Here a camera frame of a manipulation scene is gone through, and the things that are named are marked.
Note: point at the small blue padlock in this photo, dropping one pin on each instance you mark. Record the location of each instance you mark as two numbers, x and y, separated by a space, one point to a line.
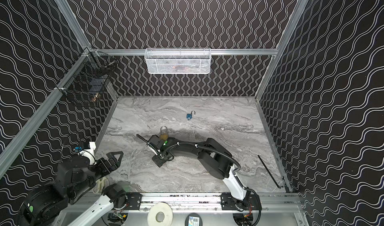
190 115

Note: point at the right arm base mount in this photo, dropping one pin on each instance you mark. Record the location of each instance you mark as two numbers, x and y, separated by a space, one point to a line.
250 202

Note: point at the large brass padlock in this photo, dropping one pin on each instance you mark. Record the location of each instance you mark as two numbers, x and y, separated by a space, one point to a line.
163 133

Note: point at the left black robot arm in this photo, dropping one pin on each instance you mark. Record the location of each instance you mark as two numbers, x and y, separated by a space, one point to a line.
76 176

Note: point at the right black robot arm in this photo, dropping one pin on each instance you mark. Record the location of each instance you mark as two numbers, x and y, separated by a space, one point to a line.
216 160

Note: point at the black round labelled puck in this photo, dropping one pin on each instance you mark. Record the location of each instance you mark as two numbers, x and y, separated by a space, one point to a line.
193 219

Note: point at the black rod on table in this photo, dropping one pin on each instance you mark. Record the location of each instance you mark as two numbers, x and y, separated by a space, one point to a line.
269 173

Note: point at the scissors with pale handles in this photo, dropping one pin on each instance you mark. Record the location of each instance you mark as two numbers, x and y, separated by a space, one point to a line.
101 184

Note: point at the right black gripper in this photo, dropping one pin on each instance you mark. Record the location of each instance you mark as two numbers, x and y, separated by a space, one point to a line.
154 148

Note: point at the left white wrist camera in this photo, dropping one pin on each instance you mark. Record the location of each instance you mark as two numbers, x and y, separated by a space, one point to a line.
87 149

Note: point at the white tape roll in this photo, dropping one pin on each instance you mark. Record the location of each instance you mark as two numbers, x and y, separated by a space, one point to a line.
161 214

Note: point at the black wire mesh basket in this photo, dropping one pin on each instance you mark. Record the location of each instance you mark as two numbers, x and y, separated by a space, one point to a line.
87 87

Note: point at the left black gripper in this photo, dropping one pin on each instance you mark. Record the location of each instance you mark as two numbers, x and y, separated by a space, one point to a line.
102 165

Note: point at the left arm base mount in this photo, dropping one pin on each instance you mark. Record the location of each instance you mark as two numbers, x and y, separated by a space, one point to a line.
124 201

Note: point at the white wire mesh basket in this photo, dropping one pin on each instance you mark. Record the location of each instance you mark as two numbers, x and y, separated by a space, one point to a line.
178 60

